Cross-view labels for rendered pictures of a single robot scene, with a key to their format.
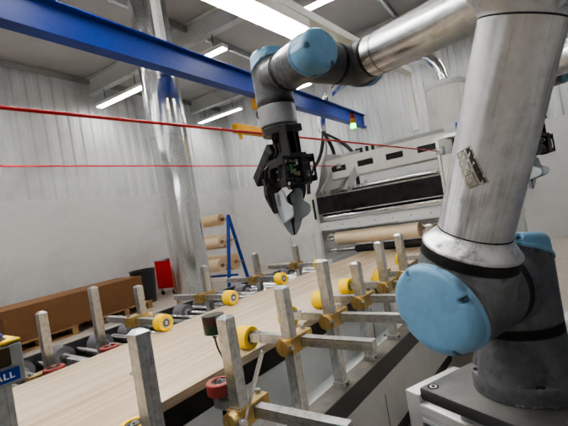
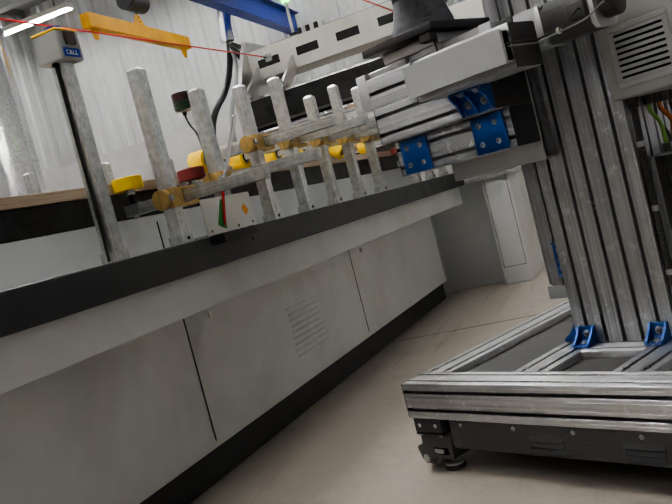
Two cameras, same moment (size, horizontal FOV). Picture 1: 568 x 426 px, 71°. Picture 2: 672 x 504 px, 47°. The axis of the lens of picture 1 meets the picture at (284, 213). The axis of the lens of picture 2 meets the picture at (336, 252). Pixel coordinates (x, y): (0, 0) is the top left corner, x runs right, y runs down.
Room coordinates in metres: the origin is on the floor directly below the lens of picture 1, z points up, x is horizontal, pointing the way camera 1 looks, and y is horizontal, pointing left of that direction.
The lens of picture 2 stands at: (-1.17, 0.42, 0.70)
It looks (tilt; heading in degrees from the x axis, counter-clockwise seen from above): 3 degrees down; 347
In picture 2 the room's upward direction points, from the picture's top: 14 degrees counter-clockwise
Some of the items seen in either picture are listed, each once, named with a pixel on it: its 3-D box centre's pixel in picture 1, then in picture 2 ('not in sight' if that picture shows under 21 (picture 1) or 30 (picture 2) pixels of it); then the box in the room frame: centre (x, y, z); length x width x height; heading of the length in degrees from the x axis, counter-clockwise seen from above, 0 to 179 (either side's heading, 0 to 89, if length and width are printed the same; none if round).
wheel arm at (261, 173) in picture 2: not in sight; (195, 193); (0.86, 0.29, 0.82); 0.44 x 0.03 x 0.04; 53
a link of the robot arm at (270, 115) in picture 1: (279, 118); not in sight; (0.79, -0.02, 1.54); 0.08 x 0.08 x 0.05
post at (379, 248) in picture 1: (386, 292); (347, 144); (1.85, -0.41, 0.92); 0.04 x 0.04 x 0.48; 53
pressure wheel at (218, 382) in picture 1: (222, 398); (194, 186); (1.15, 0.26, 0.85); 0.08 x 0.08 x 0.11
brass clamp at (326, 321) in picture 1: (334, 317); (292, 141); (1.47, -0.12, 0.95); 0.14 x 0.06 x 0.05; 143
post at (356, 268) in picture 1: (364, 319); (324, 159); (1.65, -0.26, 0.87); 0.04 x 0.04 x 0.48; 53
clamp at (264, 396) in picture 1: (246, 411); (222, 180); (1.07, 0.19, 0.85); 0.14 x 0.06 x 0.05; 143
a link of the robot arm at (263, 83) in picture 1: (272, 79); not in sight; (0.79, -0.02, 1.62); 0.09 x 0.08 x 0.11; 35
